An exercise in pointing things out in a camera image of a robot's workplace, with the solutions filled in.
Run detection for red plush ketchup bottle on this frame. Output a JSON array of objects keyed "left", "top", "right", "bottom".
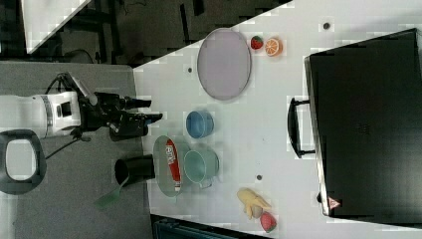
[{"left": 165, "top": 139, "right": 181, "bottom": 191}]

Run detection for toy strawberry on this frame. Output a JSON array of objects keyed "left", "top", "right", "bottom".
[{"left": 250, "top": 36, "right": 264, "bottom": 50}]

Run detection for teal mug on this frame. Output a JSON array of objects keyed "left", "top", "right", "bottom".
[{"left": 184, "top": 149, "right": 219, "bottom": 188}]

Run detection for grey round plate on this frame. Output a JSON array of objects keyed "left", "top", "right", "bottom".
[{"left": 197, "top": 28, "right": 252, "bottom": 101}]

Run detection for light green strainer bowl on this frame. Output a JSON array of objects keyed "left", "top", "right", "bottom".
[{"left": 153, "top": 135, "right": 190, "bottom": 198}]

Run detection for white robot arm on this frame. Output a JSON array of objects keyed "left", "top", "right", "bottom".
[{"left": 1, "top": 92, "right": 162, "bottom": 195}]

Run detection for green spatula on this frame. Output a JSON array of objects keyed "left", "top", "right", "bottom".
[{"left": 94, "top": 177, "right": 129, "bottom": 209}]

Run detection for toy banana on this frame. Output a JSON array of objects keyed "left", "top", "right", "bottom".
[{"left": 237, "top": 188, "right": 272, "bottom": 219}]

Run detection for blue bowl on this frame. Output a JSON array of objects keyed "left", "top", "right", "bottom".
[{"left": 186, "top": 111, "right": 214, "bottom": 138}]

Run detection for white side table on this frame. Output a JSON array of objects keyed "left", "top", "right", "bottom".
[{"left": 20, "top": 0, "right": 92, "bottom": 54}]

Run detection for black oven appliance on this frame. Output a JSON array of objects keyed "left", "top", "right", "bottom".
[{"left": 305, "top": 29, "right": 422, "bottom": 228}]

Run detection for black cylinder cup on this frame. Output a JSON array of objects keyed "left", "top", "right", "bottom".
[{"left": 114, "top": 154, "right": 155, "bottom": 185}]

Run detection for toy red fruit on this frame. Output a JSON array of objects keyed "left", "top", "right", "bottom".
[{"left": 260, "top": 212, "right": 277, "bottom": 233}]

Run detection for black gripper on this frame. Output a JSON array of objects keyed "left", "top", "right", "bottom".
[{"left": 78, "top": 93, "right": 163, "bottom": 141}]

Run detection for toy orange slice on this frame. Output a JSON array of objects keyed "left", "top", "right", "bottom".
[{"left": 265, "top": 38, "right": 283, "bottom": 57}]

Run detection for black cable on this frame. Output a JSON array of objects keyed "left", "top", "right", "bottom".
[{"left": 44, "top": 73, "right": 92, "bottom": 160}]

